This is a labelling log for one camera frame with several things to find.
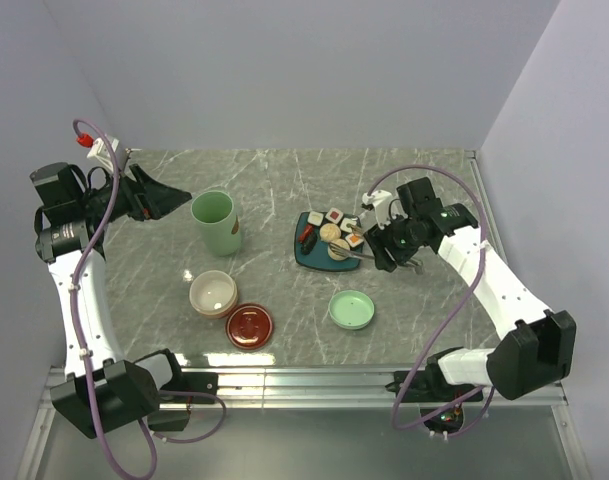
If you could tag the green cylindrical lunch container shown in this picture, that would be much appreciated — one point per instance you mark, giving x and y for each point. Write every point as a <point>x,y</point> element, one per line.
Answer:
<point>218,222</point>

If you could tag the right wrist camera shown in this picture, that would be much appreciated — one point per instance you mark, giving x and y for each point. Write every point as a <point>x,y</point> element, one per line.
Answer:
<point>375,207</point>

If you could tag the aluminium rail frame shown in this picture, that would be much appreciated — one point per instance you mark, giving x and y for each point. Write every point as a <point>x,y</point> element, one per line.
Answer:
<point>318,387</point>

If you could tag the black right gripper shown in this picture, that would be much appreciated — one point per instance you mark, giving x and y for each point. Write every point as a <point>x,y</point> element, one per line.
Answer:
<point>379,239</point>

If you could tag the steel serving tongs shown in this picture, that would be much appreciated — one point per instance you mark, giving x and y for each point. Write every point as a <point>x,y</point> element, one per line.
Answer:
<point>416,265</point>

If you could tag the red centre sushi roll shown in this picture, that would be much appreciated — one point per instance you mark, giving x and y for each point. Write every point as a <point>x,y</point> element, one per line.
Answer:
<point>334,215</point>

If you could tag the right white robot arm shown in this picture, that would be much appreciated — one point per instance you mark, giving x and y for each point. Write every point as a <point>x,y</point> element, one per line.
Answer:
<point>536,344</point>

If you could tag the teal square plate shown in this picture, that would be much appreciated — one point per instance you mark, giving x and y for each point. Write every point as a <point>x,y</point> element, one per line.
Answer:
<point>318,259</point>

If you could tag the green round lid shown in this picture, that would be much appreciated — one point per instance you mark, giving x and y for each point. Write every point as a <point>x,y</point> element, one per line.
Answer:
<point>351,310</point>

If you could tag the red round lid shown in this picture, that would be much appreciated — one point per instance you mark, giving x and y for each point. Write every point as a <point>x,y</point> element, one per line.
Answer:
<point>249,326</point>

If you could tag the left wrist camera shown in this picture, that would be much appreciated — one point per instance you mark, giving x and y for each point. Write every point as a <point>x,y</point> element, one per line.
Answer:
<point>100,154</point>

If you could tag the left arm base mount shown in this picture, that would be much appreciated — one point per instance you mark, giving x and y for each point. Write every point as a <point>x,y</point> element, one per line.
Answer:
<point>180,401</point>

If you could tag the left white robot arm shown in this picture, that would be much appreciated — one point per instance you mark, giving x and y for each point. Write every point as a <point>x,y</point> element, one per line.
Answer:
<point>70,236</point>

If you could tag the cream inner bowl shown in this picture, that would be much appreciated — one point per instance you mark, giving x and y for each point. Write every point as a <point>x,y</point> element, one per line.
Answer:
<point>213,294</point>

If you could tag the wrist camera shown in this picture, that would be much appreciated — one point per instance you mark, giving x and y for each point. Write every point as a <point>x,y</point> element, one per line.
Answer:
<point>100,154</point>
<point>375,207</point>

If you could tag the beige bun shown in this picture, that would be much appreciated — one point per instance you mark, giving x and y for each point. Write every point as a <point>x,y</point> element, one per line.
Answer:
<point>339,249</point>
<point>329,232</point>

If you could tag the black spiky toy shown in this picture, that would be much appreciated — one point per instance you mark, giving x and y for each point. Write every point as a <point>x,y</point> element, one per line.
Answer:
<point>309,243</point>

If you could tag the green sushi roll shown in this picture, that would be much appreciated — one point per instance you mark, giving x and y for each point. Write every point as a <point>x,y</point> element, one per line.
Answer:
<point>347,224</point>

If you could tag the orange sushi roll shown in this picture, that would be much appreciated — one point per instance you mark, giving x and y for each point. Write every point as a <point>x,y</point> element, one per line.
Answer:
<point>354,240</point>

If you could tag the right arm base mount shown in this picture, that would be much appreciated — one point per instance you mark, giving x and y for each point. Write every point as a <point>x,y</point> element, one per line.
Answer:
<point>428,386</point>

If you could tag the white sushi roll left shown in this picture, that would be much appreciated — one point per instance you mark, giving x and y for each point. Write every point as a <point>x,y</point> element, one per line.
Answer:
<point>315,218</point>

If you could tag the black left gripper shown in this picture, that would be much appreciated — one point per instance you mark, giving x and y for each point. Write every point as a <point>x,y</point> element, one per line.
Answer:
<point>162,198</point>

